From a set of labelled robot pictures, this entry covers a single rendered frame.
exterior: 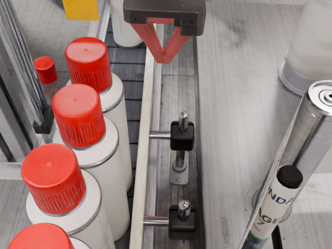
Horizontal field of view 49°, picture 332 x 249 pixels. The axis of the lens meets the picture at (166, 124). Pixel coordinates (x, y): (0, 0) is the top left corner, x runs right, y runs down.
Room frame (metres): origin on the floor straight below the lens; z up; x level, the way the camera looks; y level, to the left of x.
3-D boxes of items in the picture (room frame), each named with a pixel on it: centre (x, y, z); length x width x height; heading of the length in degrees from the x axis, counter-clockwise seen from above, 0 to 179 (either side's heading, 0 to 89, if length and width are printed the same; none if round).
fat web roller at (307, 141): (0.19, -0.13, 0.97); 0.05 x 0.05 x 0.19
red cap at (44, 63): (0.44, 0.20, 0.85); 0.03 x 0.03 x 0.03
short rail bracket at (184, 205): (0.16, 0.00, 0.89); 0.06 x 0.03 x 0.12; 90
